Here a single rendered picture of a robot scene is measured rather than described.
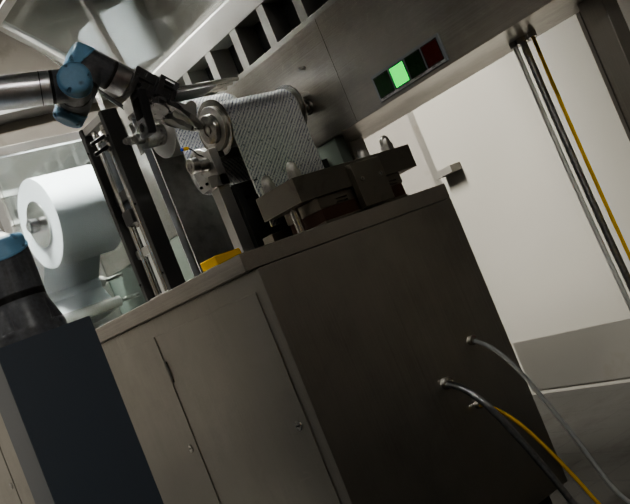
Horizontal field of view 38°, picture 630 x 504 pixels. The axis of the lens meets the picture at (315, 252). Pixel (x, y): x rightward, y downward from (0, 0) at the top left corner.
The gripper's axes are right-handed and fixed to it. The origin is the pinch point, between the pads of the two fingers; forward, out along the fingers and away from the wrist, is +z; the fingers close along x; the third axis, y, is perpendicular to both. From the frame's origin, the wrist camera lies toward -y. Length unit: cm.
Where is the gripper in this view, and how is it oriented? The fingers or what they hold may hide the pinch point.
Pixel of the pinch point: (196, 128)
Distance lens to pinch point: 232.7
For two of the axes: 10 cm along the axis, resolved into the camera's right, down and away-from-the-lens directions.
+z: 8.0, 3.9, 4.6
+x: -5.7, 2.7, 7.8
